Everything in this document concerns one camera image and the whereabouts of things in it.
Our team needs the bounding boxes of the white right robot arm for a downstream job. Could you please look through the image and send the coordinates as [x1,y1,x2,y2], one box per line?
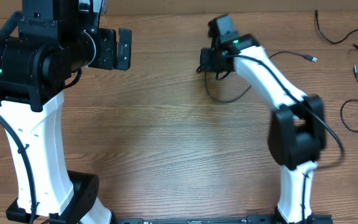
[199,14,326,223]

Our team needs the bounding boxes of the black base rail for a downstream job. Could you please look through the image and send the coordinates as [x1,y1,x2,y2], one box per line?
[117,215,285,224]

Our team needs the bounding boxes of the black usb cable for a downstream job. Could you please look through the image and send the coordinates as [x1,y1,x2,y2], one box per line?
[196,51,318,104]

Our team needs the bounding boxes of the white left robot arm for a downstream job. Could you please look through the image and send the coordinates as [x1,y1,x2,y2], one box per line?
[0,0,132,224]

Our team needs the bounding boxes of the black cable with white plug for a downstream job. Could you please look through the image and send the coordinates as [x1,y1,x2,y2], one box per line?
[314,9,358,92]

